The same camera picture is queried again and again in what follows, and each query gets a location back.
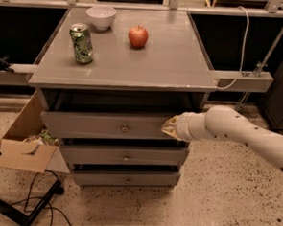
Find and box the grey top drawer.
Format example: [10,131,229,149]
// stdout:
[40,111,172,140]

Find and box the grey drawer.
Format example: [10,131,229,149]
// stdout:
[71,170,180,187]
[40,111,172,140]
[60,145,186,167]

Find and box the cardboard box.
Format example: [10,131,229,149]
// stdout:
[0,93,70,173]

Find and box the white ceramic bowl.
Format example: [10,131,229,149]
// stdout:
[86,5,117,30]

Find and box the red apple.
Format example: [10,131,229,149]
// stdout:
[128,26,149,48]

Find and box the grey drawer cabinet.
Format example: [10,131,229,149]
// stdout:
[21,1,223,194]

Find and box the grey middle drawer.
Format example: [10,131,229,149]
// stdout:
[60,145,186,167]

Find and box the grey bottom drawer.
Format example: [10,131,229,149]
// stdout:
[71,170,180,187]

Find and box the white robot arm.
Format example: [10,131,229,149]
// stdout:
[161,105,283,172]

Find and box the white cable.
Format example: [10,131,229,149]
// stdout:
[215,4,252,93]

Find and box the black stand base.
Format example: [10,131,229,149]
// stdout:
[0,176,65,226]

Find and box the black floor cable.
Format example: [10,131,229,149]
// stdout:
[8,168,80,226]

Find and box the green soda can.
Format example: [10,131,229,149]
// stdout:
[69,23,93,64]

